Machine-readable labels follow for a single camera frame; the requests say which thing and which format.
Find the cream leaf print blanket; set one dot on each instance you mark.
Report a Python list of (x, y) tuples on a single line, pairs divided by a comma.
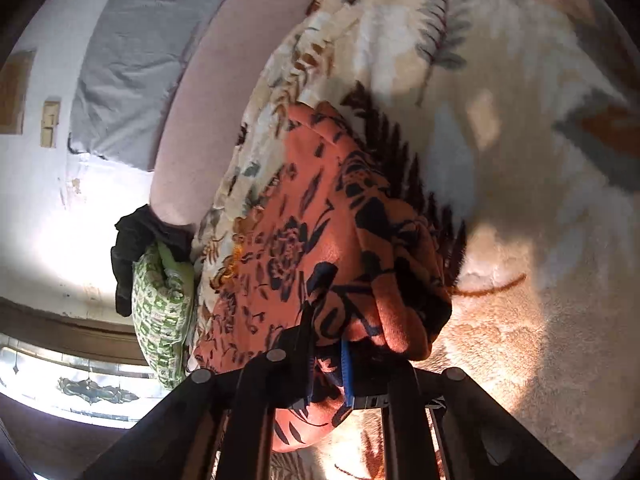
[(525, 160)]

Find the orange floral garment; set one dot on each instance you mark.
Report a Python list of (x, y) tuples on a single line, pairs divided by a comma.
[(320, 210)]

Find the beige wall switch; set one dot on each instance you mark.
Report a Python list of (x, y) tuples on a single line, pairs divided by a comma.
[(50, 122)]

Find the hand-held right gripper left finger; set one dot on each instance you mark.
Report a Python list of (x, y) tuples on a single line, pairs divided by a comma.
[(296, 360)]

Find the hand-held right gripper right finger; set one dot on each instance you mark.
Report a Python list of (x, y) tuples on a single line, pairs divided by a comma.
[(348, 375)]

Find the black cloth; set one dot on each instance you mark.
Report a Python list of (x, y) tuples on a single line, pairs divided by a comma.
[(132, 240)]

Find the pink bed sheet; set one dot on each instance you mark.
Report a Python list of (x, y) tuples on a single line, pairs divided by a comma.
[(210, 110)]

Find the grey pillow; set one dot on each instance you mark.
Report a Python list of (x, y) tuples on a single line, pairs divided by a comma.
[(135, 60)]

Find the window with patterned glass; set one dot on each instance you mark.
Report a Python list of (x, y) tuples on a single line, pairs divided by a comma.
[(75, 385)]

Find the green patterned pillow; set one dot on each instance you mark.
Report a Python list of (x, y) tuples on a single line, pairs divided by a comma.
[(160, 310)]

